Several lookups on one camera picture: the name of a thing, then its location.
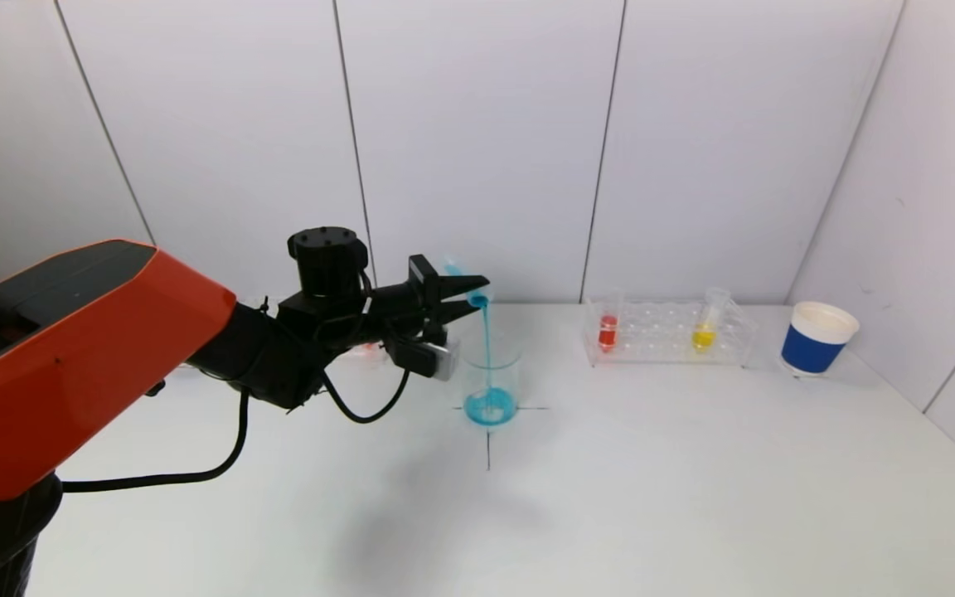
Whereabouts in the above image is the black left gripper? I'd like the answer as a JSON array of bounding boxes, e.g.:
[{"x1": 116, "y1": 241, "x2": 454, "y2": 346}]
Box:
[{"x1": 371, "y1": 254, "x2": 491, "y2": 336}]

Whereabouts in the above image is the blue pigment test tube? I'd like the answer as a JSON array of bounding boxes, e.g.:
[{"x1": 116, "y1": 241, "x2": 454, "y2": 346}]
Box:
[{"x1": 443, "y1": 259, "x2": 492, "y2": 309}]

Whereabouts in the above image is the clear glass beaker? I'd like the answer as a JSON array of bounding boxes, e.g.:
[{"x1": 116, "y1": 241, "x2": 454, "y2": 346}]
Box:
[{"x1": 459, "y1": 332, "x2": 523, "y2": 428}]

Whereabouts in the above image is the red pigment test tube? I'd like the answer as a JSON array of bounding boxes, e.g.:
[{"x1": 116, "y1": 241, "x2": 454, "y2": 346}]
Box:
[{"x1": 594, "y1": 288, "x2": 626, "y2": 355}]

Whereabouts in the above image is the yellow pigment test tube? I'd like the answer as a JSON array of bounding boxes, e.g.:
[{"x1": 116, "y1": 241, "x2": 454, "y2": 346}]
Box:
[{"x1": 690, "y1": 287, "x2": 732, "y2": 355}]

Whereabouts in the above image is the blue white paper cup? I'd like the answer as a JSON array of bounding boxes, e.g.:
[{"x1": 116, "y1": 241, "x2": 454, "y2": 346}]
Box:
[{"x1": 780, "y1": 302, "x2": 860, "y2": 378}]

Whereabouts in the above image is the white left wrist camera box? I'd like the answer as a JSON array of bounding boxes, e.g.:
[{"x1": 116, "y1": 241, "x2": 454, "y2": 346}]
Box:
[{"x1": 385, "y1": 336, "x2": 460, "y2": 382}]

